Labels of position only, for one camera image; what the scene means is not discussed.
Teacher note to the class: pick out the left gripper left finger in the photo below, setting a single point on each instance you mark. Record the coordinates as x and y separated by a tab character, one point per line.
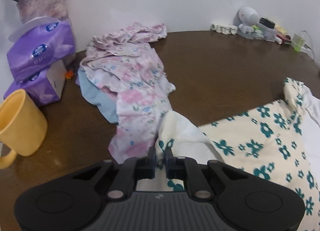
125	176

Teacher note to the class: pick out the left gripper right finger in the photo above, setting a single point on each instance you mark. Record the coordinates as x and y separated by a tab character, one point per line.
187	170

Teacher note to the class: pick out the cream green floral garment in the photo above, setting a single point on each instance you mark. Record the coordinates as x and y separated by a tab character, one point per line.
267	141

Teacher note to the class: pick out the light blue garment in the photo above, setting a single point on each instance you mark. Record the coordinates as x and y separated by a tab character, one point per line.
95	96

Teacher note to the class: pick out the pink floral garment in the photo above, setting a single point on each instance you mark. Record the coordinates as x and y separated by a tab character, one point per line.
125	65

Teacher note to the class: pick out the small orange object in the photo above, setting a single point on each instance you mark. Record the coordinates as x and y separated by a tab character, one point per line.
69	75

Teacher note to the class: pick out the yellow ceramic mug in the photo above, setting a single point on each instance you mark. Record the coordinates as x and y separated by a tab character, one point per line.
23	126

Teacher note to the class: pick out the lower purple tissue pack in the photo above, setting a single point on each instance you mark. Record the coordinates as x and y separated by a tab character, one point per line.
44	87

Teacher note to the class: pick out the purple tissue pack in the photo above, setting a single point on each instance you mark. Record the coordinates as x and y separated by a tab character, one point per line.
44	87
37	44

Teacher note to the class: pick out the white letter block ornament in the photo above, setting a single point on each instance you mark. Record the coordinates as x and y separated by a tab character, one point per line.
226	30

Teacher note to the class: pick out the upper purple tissue pack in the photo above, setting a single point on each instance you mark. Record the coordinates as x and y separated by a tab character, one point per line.
37	44

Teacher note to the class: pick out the grey storage box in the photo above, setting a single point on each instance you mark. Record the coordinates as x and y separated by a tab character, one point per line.
268	33

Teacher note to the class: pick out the white astronaut figurine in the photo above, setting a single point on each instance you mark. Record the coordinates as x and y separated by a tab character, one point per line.
248	18

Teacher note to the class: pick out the black red small box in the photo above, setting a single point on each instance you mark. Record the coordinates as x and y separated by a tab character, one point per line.
284	40

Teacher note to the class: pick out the black charger adapter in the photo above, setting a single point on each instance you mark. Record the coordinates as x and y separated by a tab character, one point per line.
267	23

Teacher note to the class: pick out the yellow sticky note stack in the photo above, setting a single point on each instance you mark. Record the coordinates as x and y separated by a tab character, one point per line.
280	30

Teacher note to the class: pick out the green liquid bottle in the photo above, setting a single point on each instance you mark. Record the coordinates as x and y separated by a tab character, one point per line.
298	41

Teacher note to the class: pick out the pink marbled flower vase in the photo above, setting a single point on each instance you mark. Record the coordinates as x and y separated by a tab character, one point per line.
30	9

